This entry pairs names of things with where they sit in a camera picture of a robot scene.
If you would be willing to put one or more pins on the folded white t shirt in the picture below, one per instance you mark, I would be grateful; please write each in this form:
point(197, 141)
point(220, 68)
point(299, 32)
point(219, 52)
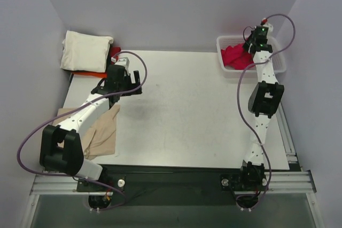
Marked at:
point(82, 52)

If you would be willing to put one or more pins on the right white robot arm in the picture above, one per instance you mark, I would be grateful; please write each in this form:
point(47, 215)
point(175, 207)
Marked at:
point(263, 104)

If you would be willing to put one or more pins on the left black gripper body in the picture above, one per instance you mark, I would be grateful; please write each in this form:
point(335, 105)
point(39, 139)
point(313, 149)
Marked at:
point(131, 83)

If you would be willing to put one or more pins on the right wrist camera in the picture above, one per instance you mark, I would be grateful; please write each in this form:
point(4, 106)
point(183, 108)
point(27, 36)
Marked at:
point(262, 31)

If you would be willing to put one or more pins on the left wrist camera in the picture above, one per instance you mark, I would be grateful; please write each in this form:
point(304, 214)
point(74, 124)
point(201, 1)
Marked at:
point(121, 61)

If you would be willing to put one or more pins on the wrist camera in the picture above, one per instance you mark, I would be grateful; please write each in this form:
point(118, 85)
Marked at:
point(121, 61)
point(262, 31)

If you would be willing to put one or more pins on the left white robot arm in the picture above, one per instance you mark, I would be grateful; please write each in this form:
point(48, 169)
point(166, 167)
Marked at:
point(61, 148)

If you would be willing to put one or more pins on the aluminium rail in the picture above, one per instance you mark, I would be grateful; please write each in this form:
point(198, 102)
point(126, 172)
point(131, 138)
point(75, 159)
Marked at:
point(281, 182)
point(290, 150)

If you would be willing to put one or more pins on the white plastic basket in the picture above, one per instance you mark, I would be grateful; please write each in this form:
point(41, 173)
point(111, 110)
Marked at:
point(222, 42)

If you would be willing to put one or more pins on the folded beige t shirt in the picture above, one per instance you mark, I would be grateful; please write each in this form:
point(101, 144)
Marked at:
point(100, 137)

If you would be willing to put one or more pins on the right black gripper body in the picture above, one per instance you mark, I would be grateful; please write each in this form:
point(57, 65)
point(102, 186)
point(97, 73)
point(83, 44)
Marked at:
point(247, 47)

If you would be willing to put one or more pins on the magenta red t shirt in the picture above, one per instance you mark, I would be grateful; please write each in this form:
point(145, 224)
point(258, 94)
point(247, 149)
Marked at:
point(236, 57)

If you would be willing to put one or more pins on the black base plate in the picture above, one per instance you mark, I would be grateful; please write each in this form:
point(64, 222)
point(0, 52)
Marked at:
point(176, 186)

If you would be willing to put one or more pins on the folded red orange shirts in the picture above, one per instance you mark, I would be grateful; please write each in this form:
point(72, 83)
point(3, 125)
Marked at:
point(109, 61)

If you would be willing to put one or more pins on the aluminium right side rail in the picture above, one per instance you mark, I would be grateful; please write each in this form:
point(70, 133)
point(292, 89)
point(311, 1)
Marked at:
point(290, 150)

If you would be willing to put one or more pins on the aluminium front rail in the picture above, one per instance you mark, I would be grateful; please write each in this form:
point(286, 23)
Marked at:
point(281, 182)

